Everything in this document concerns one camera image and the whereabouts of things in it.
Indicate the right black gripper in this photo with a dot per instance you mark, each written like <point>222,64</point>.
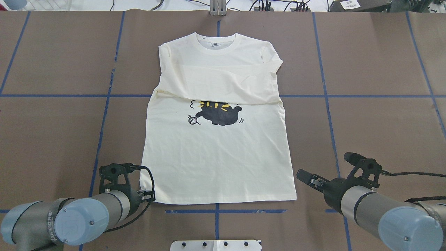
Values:
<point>333,188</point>

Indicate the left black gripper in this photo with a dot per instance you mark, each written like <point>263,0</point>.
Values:
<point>134,197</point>

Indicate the cream cat print t-shirt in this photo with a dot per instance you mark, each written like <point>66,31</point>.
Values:
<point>216,127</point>

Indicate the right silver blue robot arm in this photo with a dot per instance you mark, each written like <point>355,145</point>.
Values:
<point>413,225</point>

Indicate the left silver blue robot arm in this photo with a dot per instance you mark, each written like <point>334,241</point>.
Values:
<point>49,226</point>

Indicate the light blue plastic cup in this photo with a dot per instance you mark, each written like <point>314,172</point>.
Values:
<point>15,4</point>

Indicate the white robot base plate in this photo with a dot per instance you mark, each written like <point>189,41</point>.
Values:
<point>217,245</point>

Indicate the aluminium frame post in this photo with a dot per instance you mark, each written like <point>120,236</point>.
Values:
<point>218,7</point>

